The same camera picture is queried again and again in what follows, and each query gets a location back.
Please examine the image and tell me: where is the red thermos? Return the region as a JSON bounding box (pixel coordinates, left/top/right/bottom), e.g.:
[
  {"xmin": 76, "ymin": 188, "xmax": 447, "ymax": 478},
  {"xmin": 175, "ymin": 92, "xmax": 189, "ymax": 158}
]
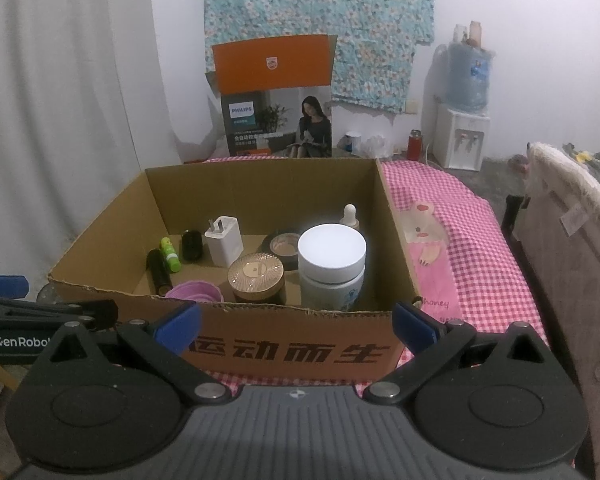
[{"xmin": 406, "ymin": 129, "xmax": 425, "ymax": 162}]

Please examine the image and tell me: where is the green lip balm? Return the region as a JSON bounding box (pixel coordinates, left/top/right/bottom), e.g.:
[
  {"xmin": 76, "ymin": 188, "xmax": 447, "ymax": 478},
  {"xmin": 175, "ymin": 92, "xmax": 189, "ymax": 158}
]
[{"xmin": 160, "ymin": 236, "xmax": 182, "ymax": 275}]

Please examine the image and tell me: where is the appliance box with orange flap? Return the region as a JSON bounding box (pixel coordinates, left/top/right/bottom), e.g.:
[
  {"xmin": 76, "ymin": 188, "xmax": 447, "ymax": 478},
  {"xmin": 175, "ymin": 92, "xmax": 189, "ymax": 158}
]
[{"xmin": 205, "ymin": 34, "xmax": 339, "ymax": 160}]

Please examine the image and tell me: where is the white jar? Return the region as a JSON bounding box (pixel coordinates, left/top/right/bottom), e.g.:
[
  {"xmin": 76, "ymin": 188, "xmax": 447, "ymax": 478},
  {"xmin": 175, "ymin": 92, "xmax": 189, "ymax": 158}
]
[{"xmin": 297, "ymin": 223, "xmax": 369, "ymax": 312}]

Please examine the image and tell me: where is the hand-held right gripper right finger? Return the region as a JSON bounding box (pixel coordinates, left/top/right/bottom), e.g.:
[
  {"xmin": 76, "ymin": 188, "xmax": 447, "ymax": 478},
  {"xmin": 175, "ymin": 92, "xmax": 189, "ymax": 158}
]
[{"xmin": 362, "ymin": 301, "xmax": 552, "ymax": 405}]

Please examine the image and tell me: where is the brown cardboard box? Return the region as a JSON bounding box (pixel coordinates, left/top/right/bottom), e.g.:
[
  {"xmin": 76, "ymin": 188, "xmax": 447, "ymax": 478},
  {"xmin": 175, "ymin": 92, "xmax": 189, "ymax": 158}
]
[{"xmin": 47, "ymin": 157, "xmax": 424, "ymax": 382}]

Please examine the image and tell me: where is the blue water jug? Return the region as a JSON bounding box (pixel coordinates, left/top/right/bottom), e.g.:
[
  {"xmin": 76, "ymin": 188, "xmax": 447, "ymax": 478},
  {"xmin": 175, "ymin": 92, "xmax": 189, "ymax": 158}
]
[{"xmin": 445, "ymin": 42, "xmax": 494, "ymax": 114}]

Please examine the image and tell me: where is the white curtain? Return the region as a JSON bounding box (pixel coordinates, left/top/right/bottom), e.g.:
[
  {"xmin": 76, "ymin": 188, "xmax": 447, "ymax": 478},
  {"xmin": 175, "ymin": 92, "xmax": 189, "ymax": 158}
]
[{"xmin": 0, "ymin": 0, "xmax": 192, "ymax": 282}]

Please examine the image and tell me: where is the pink checkered cloth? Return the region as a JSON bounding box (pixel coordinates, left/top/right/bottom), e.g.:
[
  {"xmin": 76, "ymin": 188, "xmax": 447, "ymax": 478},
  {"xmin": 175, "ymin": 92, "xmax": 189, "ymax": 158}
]
[{"xmin": 200, "ymin": 154, "xmax": 554, "ymax": 397}]

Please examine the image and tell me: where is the glass dropper bottle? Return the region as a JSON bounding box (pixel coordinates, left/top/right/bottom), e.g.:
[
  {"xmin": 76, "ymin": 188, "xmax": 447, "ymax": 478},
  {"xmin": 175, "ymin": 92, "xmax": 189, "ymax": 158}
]
[{"xmin": 339, "ymin": 203, "xmax": 364, "ymax": 234}]

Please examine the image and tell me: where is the white water dispenser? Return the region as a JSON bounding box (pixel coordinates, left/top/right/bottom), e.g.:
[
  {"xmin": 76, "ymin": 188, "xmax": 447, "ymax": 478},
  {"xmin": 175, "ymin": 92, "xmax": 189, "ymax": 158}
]
[{"xmin": 432, "ymin": 105, "xmax": 492, "ymax": 171}]

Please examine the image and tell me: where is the gold lid jar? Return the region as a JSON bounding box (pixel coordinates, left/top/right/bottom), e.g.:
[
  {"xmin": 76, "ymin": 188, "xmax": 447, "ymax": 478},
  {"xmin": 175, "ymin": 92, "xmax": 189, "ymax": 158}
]
[{"xmin": 226, "ymin": 252, "xmax": 287, "ymax": 305}]

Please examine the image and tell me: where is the black key fob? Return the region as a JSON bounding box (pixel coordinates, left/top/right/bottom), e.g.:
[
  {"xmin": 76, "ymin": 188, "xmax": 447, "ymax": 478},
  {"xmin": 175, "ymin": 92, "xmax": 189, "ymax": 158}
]
[{"xmin": 181, "ymin": 230, "xmax": 204, "ymax": 262}]

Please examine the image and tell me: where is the blue floral cloth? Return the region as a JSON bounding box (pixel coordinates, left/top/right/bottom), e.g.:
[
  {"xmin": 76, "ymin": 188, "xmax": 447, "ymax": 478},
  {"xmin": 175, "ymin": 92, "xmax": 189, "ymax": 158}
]
[{"xmin": 203, "ymin": 0, "xmax": 437, "ymax": 114}]

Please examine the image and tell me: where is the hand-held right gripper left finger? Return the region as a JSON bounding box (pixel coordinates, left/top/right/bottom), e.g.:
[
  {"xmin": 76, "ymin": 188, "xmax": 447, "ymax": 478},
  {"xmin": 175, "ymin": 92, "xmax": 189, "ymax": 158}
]
[{"xmin": 50, "ymin": 302, "xmax": 233, "ymax": 406}]

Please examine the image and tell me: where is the white plastic bag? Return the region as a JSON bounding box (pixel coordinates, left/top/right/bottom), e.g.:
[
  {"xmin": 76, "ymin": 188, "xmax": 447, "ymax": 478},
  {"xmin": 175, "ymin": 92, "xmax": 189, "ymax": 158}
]
[{"xmin": 356, "ymin": 135, "xmax": 394, "ymax": 159}]

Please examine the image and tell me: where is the black lipstick tube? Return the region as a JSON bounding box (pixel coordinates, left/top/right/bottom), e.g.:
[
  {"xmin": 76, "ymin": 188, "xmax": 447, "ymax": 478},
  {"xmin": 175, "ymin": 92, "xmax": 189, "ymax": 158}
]
[{"xmin": 146, "ymin": 248, "xmax": 174, "ymax": 297}]

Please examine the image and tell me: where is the round powder compact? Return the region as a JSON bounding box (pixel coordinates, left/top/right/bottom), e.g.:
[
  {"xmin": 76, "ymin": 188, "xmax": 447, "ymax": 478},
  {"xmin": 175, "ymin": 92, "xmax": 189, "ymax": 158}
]
[{"xmin": 260, "ymin": 231, "xmax": 304, "ymax": 272}]

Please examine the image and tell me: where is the white fluffy blanket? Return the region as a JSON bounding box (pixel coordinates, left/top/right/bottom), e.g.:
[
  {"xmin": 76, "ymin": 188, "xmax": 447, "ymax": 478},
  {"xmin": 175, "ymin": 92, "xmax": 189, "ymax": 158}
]
[{"xmin": 524, "ymin": 141, "xmax": 600, "ymax": 243}]

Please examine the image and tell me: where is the white charger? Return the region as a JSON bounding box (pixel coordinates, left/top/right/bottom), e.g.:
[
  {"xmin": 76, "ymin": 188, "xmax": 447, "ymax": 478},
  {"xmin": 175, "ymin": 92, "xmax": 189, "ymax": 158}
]
[{"xmin": 204, "ymin": 216, "xmax": 245, "ymax": 268}]

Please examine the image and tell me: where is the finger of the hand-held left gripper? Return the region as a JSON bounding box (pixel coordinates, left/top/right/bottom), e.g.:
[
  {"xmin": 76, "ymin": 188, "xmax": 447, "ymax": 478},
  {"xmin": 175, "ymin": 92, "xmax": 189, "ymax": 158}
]
[
  {"xmin": 27, "ymin": 300, "xmax": 119, "ymax": 333},
  {"xmin": 0, "ymin": 274, "xmax": 41, "ymax": 312}
]

